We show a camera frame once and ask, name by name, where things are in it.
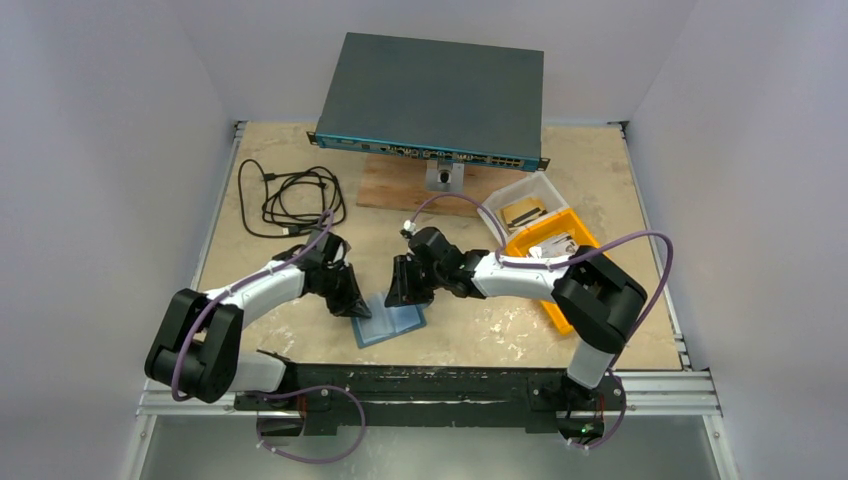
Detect gold cards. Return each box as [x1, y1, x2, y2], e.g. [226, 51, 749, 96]
[499, 197, 548, 232]

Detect white plastic bin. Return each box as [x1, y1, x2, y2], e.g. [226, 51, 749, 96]
[477, 172, 570, 241]

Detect yellow bin middle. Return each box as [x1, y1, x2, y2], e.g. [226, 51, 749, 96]
[504, 208, 600, 257]

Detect wooden board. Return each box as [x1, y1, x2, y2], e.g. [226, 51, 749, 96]
[356, 155, 528, 212]

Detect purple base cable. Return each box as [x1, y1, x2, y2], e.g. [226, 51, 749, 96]
[566, 370, 631, 452]
[254, 385, 369, 465]

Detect blue card holder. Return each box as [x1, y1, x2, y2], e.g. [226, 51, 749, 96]
[351, 292, 427, 349]

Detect aluminium frame rail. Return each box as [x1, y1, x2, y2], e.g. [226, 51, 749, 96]
[138, 371, 719, 420]

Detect yellow bin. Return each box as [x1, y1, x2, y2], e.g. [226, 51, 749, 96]
[504, 208, 600, 257]
[541, 245, 616, 334]

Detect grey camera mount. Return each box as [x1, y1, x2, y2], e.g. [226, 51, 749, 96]
[425, 159, 465, 193]

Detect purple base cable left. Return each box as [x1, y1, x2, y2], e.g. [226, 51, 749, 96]
[254, 385, 369, 465]

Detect silver items in bin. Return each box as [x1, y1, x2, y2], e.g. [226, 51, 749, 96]
[527, 232, 579, 259]

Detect grey network switch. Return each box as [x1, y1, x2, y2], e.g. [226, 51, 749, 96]
[307, 32, 550, 172]

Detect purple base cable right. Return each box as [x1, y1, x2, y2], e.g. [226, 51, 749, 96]
[566, 370, 631, 452]

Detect black coiled cable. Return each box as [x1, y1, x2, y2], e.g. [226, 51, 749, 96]
[237, 158, 347, 240]

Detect yellow bin front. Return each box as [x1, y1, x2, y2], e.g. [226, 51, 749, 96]
[541, 245, 616, 334]

